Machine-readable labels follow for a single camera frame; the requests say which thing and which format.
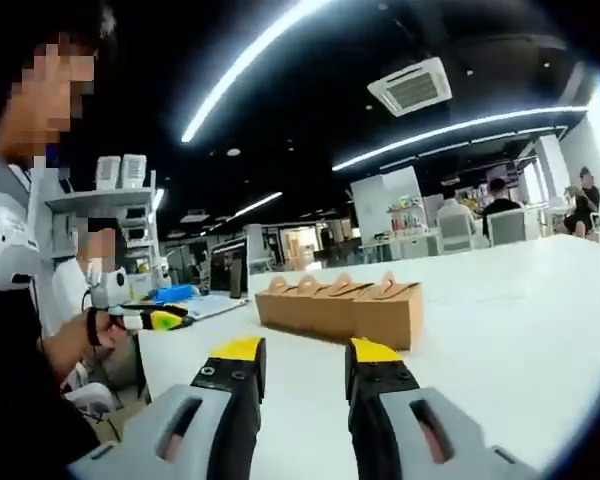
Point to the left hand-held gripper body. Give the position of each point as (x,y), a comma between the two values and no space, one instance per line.
(112,292)

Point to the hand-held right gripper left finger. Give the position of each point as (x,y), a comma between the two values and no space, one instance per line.
(180,430)

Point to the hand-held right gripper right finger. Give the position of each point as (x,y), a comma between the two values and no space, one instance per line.
(410,430)

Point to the brown paper box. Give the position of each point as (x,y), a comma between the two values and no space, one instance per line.
(272,310)
(307,315)
(385,322)
(340,320)

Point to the open laptop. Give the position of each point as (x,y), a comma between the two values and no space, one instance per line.
(225,270)

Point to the person's left hand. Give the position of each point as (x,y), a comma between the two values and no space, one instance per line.
(70,340)

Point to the blue tray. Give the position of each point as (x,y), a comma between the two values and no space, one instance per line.
(177,292)

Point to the white shelf rack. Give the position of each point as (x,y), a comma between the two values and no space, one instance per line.
(105,200)

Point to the white worn chest device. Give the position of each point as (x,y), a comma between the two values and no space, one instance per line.
(5,250)

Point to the white storage container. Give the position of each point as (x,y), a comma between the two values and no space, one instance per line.
(109,174)
(133,172)

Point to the ceiling light strip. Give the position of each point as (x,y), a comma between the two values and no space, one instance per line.
(240,70)
(257,204)
(455,131)

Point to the white mesh office chair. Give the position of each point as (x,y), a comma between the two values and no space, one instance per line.
(456,234)
(506,229)

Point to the display shelf with goods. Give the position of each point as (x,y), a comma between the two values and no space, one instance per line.
(407,215)

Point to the white partition board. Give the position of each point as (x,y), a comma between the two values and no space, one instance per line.
(380,200)

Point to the person's head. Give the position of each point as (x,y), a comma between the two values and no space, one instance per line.
(75,25)

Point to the ceiling air conditioner unit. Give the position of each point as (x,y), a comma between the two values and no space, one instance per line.
(410,87)

